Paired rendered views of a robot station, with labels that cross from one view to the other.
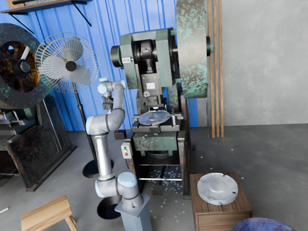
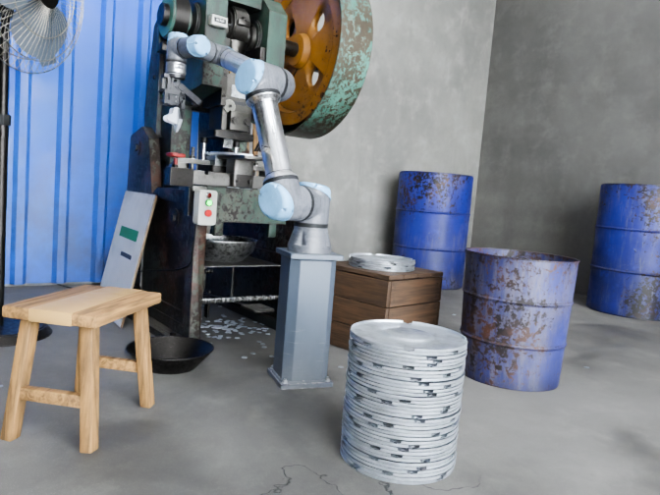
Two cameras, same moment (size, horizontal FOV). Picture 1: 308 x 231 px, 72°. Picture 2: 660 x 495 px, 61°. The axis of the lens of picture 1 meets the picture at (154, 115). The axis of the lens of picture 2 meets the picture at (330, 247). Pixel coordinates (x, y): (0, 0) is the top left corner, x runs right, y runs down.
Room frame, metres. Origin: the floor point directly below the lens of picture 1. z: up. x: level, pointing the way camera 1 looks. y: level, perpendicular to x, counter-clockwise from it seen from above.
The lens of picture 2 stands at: (-0.11, 1.69, 0.65)
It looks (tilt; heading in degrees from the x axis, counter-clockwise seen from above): 5 degrees down; 308
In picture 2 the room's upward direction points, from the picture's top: 5 degrees clockwise
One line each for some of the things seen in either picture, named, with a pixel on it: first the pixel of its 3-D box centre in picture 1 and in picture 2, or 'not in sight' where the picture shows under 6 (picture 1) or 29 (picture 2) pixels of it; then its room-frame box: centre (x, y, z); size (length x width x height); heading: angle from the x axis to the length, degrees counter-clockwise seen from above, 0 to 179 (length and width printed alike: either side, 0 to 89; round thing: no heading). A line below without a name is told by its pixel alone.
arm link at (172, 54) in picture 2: (105, 84); (177, 48); (1.74, 0.36, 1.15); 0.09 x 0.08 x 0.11; 0
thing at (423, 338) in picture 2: not in sight; (408, 334); (0.57, 0.48, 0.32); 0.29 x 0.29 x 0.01
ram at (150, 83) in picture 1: (151, 87); (233, 98); (1.84, -0.02, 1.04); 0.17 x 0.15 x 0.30; 166
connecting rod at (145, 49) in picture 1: (149, 60); (232, 46); (1.88, -0.03, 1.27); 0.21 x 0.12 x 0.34; 166
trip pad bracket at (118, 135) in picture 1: (121, 139); (178, 190); (1.73, 0.33, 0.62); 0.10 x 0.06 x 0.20; 76
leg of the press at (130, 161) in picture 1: (139, 135); (153, 224); (2.08, 0.20, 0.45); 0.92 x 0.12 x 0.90; 166
